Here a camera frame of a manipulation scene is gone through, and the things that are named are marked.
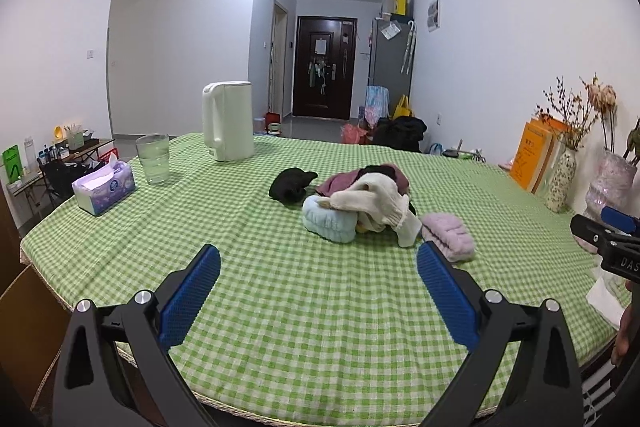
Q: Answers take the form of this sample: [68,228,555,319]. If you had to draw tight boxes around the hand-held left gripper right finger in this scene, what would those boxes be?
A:
[416,241,585,427]

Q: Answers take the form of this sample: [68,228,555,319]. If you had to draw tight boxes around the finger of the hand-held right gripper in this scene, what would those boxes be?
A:
[600,206,640,237]
[570,214,617,254]

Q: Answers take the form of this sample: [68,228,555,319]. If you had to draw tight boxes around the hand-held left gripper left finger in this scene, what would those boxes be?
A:
[52,243,222,427]

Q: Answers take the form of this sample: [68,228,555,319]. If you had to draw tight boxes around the pink fuzzy sock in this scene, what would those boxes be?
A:
[575,233,603,256]
[420,213,477,264]

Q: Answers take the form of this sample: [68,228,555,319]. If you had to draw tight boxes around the cream knit sock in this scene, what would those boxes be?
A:
[330,172,422,249]

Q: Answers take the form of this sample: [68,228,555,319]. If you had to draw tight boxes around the light blue fuzzy sock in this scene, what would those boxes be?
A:
[302,195,359,244]

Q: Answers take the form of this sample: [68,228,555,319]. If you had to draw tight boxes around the plain black sock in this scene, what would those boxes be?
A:
[268,167,319,207]

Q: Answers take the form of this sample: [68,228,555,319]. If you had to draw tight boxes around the mauve towel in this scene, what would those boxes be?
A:
[315,163,412,199]

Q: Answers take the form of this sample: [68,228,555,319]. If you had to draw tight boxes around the person's right hand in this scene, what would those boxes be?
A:
[611,303,636,367]

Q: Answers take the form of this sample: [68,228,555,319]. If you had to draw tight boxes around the pink glass vase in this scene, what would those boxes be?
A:
[583,149,639,219]

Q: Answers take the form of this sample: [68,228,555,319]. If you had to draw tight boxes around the white cloth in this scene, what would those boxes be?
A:
[586,274,632,329]

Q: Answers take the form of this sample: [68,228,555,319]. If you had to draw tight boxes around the floral ceramic vase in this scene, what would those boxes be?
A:
[544,144,579,214]

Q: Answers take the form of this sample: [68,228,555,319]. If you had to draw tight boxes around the orange book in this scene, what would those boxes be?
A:
[530,117,572,195]
[509,123,555,194]

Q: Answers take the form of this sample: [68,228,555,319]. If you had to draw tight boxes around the green checked tablecloth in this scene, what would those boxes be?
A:
[20,133,621,420]

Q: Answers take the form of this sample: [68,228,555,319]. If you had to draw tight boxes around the dried flower branches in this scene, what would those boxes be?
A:
[537,74,601,152]

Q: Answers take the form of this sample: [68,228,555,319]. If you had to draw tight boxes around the pink artificial flowers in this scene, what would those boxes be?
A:
[586,76,640,165]

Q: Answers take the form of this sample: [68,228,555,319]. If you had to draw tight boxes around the purple tissue box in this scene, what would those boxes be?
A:
[71,156,137,217]

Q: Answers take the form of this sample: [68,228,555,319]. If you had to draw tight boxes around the clear drinking glass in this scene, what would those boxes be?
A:
[135,134,172,187]

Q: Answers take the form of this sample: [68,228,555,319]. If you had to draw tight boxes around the black folding chair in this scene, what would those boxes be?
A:
[37,157,107,210]

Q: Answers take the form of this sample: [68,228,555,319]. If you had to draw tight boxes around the black bag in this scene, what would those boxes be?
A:
[372,116,429,153]

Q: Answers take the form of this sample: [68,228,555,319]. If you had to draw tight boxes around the white electric kettle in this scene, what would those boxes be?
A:
[202,81,255,162]

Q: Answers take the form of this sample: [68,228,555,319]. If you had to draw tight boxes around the folding side table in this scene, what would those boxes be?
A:
[7,137,117,219]

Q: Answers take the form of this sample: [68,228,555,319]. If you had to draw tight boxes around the red plastic bag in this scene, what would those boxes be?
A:
[340,122,374,146]

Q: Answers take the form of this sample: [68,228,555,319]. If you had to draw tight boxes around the brown wooden cabinet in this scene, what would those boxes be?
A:
[0,189,24,294]

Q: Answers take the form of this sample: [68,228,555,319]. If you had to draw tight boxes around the yellow bag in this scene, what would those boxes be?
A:
[392,94,415,120]

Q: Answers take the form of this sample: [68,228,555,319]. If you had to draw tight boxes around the green pen holder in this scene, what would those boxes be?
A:
[64,124,86,151]

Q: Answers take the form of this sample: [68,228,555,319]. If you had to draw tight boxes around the striped fabric bag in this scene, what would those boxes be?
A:
[364,85,391,128]

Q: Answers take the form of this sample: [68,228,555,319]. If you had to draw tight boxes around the green paper bag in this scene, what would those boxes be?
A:
[2,145,24,186]

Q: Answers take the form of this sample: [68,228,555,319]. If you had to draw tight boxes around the grey fridge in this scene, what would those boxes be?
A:
[368,13,415,108]

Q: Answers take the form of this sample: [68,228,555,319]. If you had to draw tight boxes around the green hanging items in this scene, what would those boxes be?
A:
[307,57,329,94]

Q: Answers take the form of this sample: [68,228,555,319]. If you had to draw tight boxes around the wooden interior door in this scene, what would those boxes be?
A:
[269,0,291,118]

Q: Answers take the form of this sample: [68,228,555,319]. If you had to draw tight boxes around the white folded umbrella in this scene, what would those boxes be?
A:
[401,20,417,74]

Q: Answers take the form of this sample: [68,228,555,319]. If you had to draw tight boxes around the dark brown entrance door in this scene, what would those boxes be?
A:
[292,15,359,120]

